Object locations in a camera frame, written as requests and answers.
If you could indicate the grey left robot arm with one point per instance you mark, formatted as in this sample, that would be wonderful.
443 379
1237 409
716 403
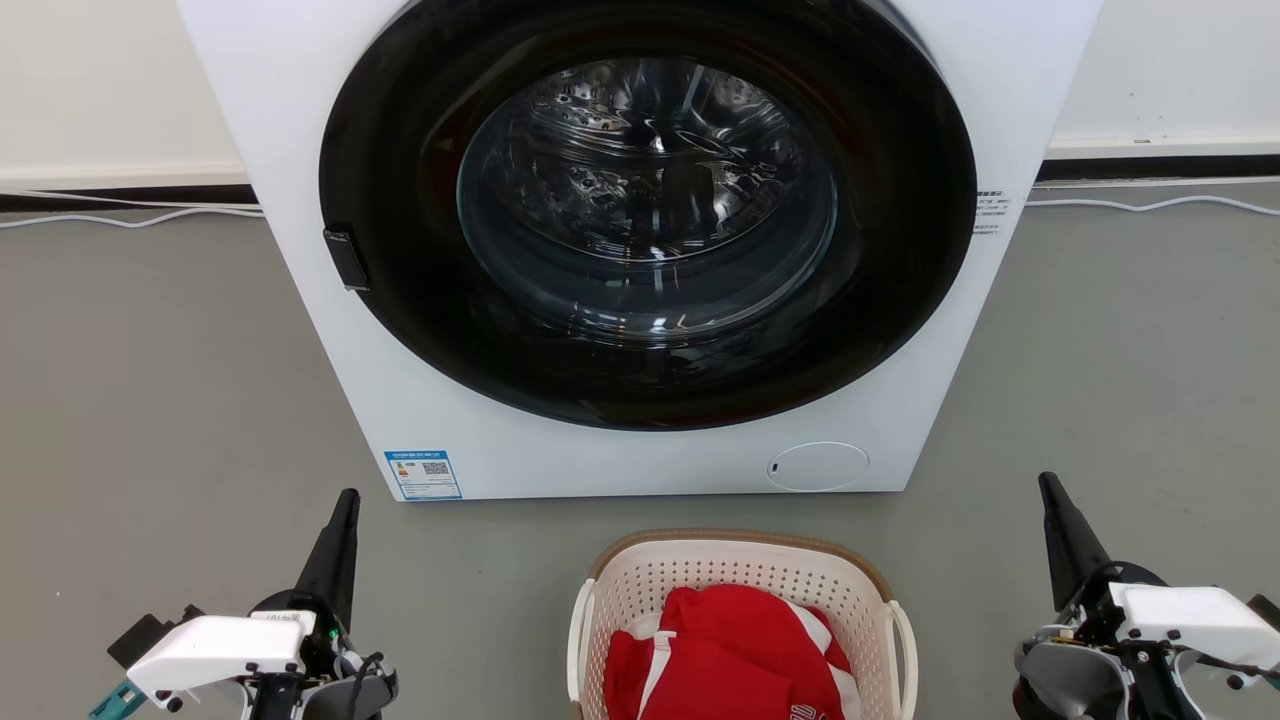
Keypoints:
345 698

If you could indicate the printed text warning sticker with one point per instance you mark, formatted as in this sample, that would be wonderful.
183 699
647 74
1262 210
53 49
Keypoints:
990 212

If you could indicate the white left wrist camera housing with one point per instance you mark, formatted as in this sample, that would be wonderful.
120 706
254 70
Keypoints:
215 650

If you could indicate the steel washer drum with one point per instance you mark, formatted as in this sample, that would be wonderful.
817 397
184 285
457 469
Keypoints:
650 190

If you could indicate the cream perforated laundry basket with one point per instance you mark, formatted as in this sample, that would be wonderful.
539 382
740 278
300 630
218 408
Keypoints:
640 580

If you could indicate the blue energy label sticker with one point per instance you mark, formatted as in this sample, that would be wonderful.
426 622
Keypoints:
423 474

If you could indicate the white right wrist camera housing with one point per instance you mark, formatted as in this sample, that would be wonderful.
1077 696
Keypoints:
1195 615

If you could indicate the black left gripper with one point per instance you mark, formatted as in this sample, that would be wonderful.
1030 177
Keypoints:
296 612

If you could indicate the white front-load washing machine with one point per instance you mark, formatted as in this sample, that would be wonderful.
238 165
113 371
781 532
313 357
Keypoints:
300 330

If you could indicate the red and white garment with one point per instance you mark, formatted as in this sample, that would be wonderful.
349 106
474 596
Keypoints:
730 660

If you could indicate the round white filter cover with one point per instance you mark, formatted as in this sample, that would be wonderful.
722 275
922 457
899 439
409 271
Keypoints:
817 466

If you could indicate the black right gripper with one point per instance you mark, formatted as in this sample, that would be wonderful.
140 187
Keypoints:
1105 590

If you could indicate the teal plastic connector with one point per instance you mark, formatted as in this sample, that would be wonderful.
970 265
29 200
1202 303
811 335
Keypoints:
117 703

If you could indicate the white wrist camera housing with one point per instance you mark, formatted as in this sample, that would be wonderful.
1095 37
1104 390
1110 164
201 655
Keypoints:
215 650
1195 615

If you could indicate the round black glass washer door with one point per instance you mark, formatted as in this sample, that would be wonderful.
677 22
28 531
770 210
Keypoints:
400 300

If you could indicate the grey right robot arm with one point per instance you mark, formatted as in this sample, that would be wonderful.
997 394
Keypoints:
1070 675

